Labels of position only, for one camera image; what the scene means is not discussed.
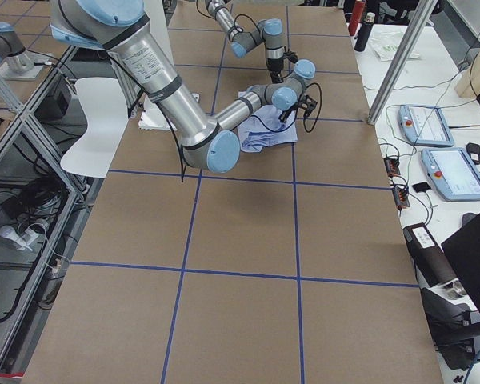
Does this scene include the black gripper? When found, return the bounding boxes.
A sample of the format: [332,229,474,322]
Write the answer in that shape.
[266,58,284,83]
[279,102,299,122]

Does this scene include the blue striped button shirt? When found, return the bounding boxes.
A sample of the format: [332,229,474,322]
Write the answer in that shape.
[237,105,298,153]

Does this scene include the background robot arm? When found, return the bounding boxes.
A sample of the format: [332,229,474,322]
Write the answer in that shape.
[0,22,44,81]

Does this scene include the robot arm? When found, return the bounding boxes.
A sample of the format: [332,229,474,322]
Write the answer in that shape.
[205,1,286,83]
[50,1,315,173]

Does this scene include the black water bottle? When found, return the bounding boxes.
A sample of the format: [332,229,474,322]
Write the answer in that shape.
[354,12,375,52]

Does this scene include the red bottle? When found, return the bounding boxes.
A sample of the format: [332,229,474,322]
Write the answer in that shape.
[348,0,365,36]

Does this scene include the plastic bag with green print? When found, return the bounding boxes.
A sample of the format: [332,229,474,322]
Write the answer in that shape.
[369,31,404,62]

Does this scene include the orange terminal board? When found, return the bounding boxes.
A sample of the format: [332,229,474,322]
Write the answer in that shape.
[383,157,401,178]
[391,185,410,211]

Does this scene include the upper teach pendant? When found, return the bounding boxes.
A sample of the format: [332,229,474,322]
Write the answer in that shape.
[398,105,454,147]

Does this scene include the teach pendant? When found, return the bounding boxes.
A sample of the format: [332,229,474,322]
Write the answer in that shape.
[421,147,480,202]
[398,105,454,147]

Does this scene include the lower orange terminal board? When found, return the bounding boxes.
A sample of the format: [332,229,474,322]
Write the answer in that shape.
[391,185,410,211]

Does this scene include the white plastic chair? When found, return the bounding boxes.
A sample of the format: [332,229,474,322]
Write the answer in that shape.
[60,77,129,178]

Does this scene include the lower teach pendant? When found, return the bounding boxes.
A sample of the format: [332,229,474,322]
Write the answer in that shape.
[421,147,480,202]

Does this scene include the black box under table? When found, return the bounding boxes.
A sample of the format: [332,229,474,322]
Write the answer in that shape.
[34,78,71,121]

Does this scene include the black monitor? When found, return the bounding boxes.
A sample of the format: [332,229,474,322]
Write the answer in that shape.
[442,213,480,312]

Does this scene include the white power strip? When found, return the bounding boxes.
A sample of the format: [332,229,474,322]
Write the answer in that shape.
[0,225,39,251]

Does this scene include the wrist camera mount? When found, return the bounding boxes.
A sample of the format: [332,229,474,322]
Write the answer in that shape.
[282,47,298,64]
[298,94,318,115]

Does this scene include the grey aluminium frame post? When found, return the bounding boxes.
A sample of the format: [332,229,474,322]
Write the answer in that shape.
[367,0,436,126]

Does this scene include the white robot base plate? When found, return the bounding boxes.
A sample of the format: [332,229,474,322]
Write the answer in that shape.
[138,0,203,131]

